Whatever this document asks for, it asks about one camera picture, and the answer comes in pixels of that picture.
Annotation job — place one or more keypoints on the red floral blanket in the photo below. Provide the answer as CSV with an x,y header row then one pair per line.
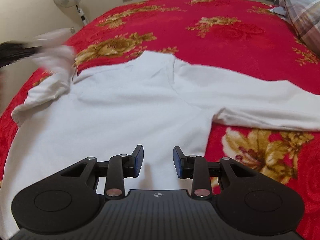
x,y
200,42

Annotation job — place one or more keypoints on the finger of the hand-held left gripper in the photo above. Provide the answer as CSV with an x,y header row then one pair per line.
x,y
15,53

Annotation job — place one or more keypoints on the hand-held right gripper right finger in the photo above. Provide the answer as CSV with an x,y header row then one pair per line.
x,y
177,162

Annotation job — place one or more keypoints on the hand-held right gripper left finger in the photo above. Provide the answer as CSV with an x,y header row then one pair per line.
x,y
139,160

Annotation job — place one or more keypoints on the blue plaid duvet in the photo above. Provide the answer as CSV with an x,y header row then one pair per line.
x,y
301,10

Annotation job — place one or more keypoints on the white sock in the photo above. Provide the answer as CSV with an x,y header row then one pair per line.
x,y
125,105

